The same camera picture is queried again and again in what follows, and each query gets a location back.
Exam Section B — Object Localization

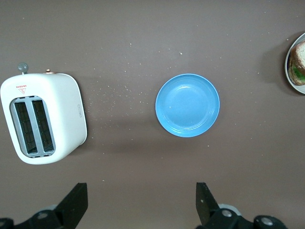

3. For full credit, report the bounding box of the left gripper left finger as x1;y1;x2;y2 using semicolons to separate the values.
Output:
0;182;88;229

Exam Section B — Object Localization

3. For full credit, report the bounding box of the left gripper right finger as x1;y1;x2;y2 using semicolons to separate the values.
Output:
195;182;286;229

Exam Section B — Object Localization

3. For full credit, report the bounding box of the green lettuce leaf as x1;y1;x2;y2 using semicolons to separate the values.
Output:
292;64;305;82

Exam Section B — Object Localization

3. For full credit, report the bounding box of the blue plate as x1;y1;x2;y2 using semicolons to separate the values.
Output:
155;73;221;138

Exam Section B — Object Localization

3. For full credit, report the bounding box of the beige plate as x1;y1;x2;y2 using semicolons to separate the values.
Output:
284;32;305;95

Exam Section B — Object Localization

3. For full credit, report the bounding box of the white toaster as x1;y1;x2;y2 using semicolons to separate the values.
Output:
0;62;88;166

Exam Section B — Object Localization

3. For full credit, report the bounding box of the brown table cover sheet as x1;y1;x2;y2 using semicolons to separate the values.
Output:
0;0;305;229

